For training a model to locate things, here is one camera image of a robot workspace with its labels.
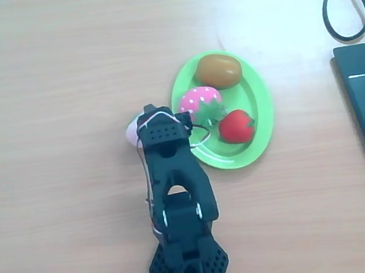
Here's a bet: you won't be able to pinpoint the red plush tomato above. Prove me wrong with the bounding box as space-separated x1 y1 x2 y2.
216 107 258 146

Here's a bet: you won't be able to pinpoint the green oval plate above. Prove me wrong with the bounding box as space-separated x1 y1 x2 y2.
163 45 280 177

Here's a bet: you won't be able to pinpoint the brown toy kiwi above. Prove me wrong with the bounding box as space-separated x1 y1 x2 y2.
193 51 245 92

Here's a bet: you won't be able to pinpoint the pink plush peach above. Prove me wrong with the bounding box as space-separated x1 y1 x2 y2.
123 112 149 150

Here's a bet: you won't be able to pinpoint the pink plush strawberry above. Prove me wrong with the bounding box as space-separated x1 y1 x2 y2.
176 84 230 131

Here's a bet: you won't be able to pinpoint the white red servo wire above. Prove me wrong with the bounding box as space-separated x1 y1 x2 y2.
132 105 222 240

